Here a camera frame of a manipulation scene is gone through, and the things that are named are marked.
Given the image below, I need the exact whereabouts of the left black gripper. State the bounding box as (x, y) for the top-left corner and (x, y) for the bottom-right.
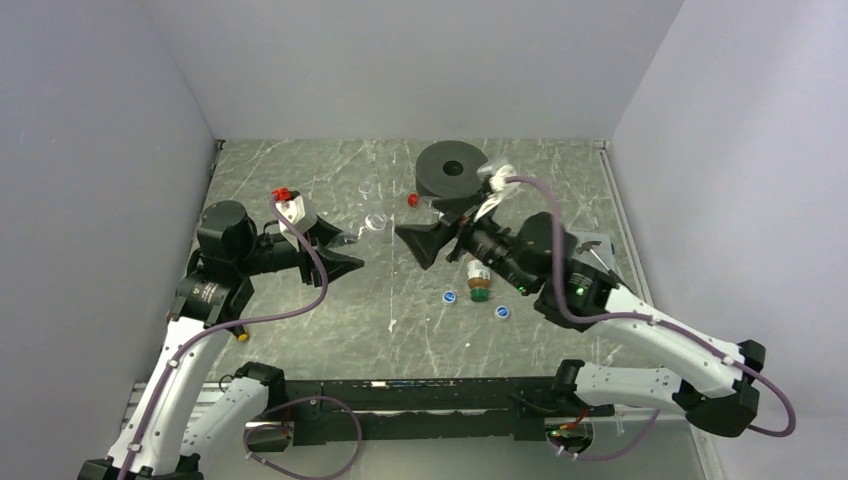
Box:
(235, 215), (364, 286)

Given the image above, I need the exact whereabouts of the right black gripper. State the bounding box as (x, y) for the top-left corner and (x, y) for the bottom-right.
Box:
(394, 187), (535, 294)

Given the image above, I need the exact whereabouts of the clear bottle white cap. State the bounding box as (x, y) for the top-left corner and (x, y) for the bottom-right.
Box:
(333, 210), (389, 247)

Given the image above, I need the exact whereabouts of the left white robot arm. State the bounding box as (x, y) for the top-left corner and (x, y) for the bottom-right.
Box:
(79, 190), (364, 479)

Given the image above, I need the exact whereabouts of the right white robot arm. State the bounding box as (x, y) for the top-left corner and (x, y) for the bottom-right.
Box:
(394, 212), (765, 438)

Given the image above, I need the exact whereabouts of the clear bottle red label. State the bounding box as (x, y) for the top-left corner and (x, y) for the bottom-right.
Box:
(407, 193), (442, 218)

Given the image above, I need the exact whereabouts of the brown bottle green cap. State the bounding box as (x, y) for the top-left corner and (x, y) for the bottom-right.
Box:
(467, 259), (491, 302)

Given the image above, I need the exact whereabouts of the black round disc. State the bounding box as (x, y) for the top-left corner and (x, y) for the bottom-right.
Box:
(415, 140), (488, 198)

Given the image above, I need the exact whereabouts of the black yellow screwdriver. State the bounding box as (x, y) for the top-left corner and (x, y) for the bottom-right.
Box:
(229, 325), (249, 343)

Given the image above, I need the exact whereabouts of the hammer in tray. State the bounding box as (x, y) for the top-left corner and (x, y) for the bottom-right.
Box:
(576, 241), (612, 272)

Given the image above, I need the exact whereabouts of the clear plastic tray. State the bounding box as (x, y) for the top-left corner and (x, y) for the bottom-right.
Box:
(571, 231), (618, 271)

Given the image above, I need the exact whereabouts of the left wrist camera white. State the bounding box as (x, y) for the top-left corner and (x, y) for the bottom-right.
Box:
(271, 187), (318, 234)

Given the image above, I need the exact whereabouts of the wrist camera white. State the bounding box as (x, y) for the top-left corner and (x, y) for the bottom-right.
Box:
(271, 187), (318, 234)
(474, 157), (518, 221)

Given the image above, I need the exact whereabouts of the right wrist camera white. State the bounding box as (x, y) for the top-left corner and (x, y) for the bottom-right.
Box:
(474, 157), (518, 221)

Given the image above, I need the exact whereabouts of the black base frame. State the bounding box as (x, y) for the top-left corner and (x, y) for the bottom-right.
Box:
(245, 376), (615, 453)

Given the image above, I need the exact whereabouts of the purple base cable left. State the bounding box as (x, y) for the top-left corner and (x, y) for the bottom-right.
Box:
(242, 394), (363, 480)

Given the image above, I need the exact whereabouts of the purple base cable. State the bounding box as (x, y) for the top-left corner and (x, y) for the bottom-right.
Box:
(242, 394), (363, 480)
(547, 407), (664, 463)

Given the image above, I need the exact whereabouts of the aluminium rail right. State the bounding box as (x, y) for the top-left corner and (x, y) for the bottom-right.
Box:
(593, 140), (708, 423)

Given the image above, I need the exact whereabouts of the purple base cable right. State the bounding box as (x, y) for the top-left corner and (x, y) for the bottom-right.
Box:
(547, 407), (664, 463)

